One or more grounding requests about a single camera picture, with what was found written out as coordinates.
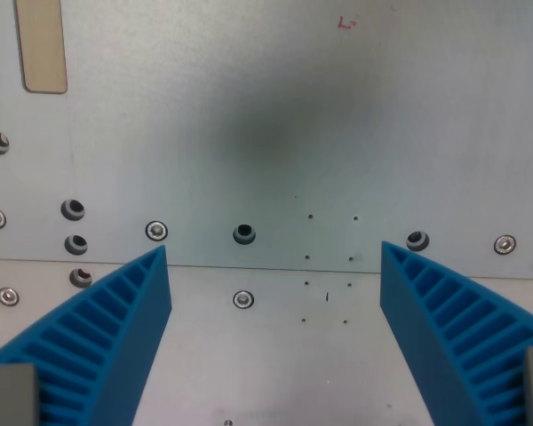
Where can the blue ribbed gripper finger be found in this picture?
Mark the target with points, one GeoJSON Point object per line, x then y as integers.
{"type": "Point", "coordinates": [435, 319]}
{"type": "Point", "coordinates": [115, 319]}

